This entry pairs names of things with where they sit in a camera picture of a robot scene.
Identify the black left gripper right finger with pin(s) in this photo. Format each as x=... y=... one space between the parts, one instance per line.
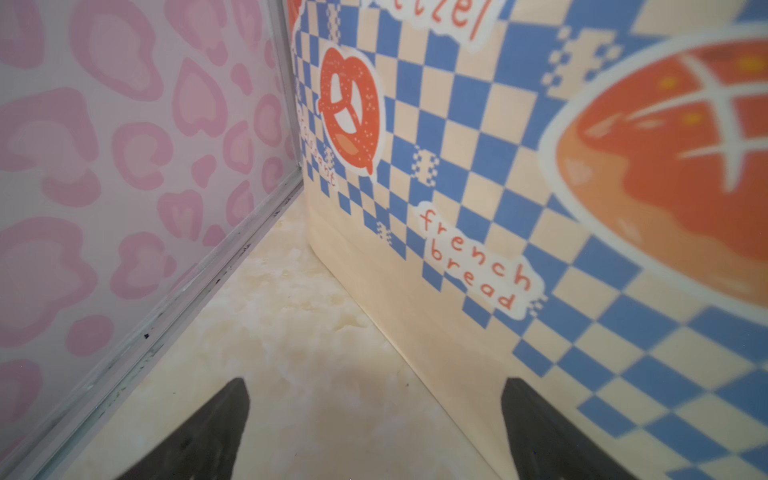
x=546 y=445

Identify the aluminium frame rail left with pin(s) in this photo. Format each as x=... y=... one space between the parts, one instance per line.
x=141 y=141

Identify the blue checkered paper bag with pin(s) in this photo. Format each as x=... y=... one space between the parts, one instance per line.
x=573 y=193

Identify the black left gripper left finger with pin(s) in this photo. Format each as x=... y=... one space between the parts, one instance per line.
x=205 y=446

